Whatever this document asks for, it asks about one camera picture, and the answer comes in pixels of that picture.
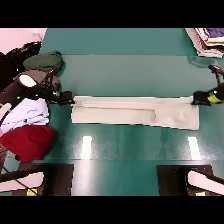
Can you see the dark green garment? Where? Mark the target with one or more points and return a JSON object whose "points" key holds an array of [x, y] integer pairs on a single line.
{"points": [[43, 61]]}

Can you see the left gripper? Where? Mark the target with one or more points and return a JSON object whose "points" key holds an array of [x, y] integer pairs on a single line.
{"points": [[66, 98]]}

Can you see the cream shirt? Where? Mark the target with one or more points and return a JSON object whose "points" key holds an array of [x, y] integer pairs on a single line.
{"points": [[133, 113]]}

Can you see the black garment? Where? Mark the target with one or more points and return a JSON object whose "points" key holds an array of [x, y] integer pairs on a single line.
{"points": [[11, 61]]}

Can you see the purple garment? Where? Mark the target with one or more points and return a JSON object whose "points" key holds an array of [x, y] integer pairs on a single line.
{"points": [[216, 32]]}

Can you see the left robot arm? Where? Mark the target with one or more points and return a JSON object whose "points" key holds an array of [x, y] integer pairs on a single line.
{"points": [[13, 88]]}

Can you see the white garment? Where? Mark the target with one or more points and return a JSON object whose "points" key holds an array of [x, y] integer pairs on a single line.
{"points": [[28, 115]]}

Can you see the brown garment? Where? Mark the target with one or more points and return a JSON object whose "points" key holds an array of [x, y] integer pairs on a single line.
{"points": [[39, 76]]}

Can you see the red garment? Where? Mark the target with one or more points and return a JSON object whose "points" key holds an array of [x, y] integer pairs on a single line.
{"points": [[30, 141]]}

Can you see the heap of clothes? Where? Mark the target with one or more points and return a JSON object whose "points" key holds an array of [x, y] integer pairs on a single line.
{"points": [[203, 45]]}

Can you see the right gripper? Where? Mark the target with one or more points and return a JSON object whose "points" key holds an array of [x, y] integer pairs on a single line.
{"points": [[201, 97]]}

